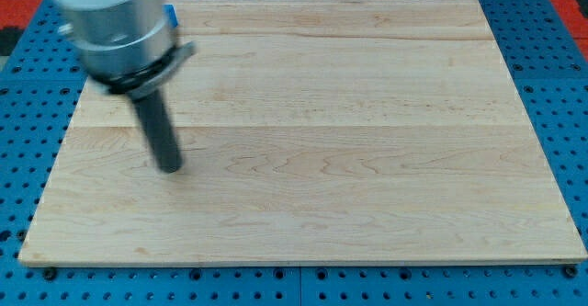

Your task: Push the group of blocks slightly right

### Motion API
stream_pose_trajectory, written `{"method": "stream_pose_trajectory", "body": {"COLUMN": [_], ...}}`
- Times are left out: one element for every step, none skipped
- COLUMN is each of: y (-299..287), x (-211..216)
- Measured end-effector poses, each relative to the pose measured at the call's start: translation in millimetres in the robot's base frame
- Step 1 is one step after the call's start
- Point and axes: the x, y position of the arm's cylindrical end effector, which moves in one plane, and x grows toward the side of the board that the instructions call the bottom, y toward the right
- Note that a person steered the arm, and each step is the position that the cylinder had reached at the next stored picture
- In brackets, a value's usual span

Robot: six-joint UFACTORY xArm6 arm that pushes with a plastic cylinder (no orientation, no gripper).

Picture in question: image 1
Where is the red black patterned mat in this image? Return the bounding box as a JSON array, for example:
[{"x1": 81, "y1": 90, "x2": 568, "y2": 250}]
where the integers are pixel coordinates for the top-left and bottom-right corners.
[{"x1": 1, "y1": 0, "x2": 42, "y2": 57}]

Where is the light wooden board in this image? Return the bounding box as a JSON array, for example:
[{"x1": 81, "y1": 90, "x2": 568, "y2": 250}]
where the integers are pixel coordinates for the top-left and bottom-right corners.
[{"x1": 18, "y1": 0, "x2": 587, "y2": 267}]

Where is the blue block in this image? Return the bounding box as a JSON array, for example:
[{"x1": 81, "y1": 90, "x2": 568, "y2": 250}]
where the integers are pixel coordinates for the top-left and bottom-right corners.
[{"x1": 164, "y1": 4, "x2": 178, "y2": 28}]

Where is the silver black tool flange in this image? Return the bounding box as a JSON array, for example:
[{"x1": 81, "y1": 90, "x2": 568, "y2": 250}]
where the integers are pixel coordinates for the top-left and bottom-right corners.
[{"x1": 91, "y1": 41, "x2": 197, "y2": 100}]

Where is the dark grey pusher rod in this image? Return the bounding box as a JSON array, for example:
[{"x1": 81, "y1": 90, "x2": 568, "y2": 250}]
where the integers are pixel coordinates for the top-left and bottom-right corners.
[{"x1": 132, "y1": 89, "x2": 183, "y2": 173}]

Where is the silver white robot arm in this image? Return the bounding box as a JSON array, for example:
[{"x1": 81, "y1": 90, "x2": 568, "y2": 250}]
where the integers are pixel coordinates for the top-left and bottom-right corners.
[{"x1": 53, "y1": 0, "x2": 196, "y2": 173}]

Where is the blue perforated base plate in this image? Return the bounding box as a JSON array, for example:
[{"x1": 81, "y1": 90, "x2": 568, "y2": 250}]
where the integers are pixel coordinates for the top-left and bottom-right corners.
[{"x1": 1, "y1": 0, "x2": 587, "y2": 305}]

